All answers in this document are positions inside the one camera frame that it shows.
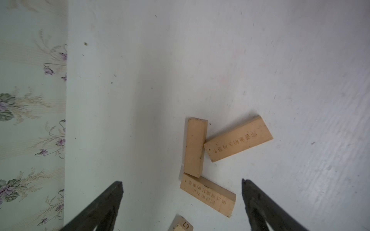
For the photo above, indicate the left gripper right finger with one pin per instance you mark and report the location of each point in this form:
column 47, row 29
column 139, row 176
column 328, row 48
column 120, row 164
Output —
column 263, row 213

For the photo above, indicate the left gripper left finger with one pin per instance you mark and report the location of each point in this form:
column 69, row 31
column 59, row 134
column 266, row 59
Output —
column 101, row 213

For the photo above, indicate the wooden block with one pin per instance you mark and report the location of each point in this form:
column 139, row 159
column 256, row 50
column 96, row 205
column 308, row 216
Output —
column 211, row 194
column 194, row 151
column 246, row 136

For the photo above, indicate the wooden block top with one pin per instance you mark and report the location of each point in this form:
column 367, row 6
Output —
column 246, row 136

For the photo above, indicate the wooden block numbered 67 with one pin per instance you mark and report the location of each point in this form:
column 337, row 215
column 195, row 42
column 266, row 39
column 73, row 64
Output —
column 180, row 224

